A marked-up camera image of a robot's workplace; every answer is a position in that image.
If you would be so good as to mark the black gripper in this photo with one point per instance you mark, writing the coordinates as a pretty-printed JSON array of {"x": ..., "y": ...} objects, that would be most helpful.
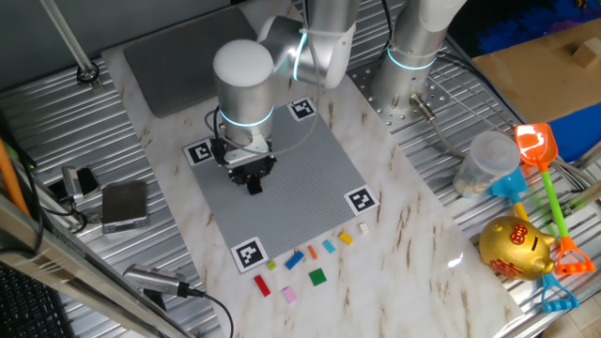
[{"x": 251, "y": 168}]

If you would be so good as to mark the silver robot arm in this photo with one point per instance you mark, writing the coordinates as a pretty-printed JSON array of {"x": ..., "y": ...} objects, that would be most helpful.
[{"x": 244, "y": 84}]

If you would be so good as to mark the grey Lego baseplate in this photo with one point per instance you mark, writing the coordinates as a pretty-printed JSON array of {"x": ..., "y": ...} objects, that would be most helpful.
[{"x": 300, "y": 188}]

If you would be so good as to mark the lime Lego brick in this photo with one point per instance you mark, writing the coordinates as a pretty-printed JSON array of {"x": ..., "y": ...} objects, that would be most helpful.
[{"x": 271, "y": 265}]

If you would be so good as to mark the blue Lego brick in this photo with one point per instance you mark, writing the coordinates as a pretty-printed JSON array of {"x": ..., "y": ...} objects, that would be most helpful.
[{"x": 294, "y": 260}]

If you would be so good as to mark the orange narrow Lego brick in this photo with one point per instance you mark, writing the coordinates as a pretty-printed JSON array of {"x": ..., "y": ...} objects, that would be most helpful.
[{"x": 312, "y": 252}]

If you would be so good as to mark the cyan Lego brick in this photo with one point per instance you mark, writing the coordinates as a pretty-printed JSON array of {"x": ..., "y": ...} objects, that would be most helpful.
[{"x": 328, "y": 246}]

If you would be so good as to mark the red Lego brick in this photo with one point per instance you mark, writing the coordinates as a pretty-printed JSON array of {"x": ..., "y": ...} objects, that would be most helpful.
[{"x": 262, "y": 285}]

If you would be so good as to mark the yellow Lego brick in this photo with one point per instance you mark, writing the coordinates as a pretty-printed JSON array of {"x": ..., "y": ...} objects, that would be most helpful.
[{"x": 346, "y": 238}]

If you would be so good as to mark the green square Lego plate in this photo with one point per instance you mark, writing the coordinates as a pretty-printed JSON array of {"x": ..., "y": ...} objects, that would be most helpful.
[{"x": 317, "y": 277}]

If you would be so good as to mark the white Lego brick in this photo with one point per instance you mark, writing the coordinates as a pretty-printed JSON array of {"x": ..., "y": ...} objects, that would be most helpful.
[{"x": 364, "y": 228}]

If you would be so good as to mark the pink Lego brick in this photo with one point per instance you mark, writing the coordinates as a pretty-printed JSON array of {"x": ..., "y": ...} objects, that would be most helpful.
[{"x": 289, "y": 295}]

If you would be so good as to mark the black white fiducial marker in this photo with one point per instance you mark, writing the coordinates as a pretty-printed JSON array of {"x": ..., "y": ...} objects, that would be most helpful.
[
  {"x": 198, "y": 153},
  {"x": 303, "y": 109},
  {"x": 361, "y": 200},
  {"x": 249, "y": 254}
]

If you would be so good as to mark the grey fabric pad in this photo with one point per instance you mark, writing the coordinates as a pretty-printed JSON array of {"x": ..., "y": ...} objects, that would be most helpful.
[{"x": 174, "y": 70}]

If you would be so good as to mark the silver digital scale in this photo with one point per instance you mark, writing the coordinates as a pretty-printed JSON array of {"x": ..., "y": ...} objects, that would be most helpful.
[{"x": 124, "y": 204}]

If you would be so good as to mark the metal pole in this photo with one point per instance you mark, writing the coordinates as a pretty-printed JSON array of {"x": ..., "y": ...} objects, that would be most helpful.
[{"x": 70, "y": 42}]

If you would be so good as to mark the clear plastic cup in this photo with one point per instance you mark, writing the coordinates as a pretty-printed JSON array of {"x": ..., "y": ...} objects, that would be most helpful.
[{"x": 486, "y": 162}]

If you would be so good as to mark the orange pole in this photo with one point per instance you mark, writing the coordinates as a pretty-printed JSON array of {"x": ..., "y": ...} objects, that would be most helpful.
[{"x": 11, "y": 178}]

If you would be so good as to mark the black keyboard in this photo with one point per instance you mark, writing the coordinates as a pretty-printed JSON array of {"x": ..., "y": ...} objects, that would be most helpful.
[{"x": 28, "y": 305}]

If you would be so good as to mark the gold piggy bank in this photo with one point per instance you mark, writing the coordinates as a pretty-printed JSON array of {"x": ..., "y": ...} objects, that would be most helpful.
[{"x": 514, "y": 249}]

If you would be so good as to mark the brown cardboard sheet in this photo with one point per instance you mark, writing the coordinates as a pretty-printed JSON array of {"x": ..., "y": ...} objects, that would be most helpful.
[{"x": 530, "y": 84}]

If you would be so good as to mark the blue fuzzy cloth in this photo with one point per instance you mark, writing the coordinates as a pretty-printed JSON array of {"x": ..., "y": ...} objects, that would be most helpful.
[{"x": 516, "y": 33}]

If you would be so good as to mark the light wooden block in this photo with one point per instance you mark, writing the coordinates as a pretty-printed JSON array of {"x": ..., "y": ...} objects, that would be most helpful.
[{"x": 588, "y": 54}]

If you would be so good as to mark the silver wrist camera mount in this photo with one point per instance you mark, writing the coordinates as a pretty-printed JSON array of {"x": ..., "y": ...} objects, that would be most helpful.
[{"x": 249, "y": 149}]

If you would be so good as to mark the silver camera on clamp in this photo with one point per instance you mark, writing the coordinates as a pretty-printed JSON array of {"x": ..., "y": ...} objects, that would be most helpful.
[{"x": 71, "y": 183}]

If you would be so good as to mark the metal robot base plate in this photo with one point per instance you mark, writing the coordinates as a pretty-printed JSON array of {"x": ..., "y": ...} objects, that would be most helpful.
[{"x": 436, "y": 98}]

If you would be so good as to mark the aluminium frame bar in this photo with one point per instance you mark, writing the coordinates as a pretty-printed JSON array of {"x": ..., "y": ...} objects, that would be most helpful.
[{"x": 70, "y": 263}]

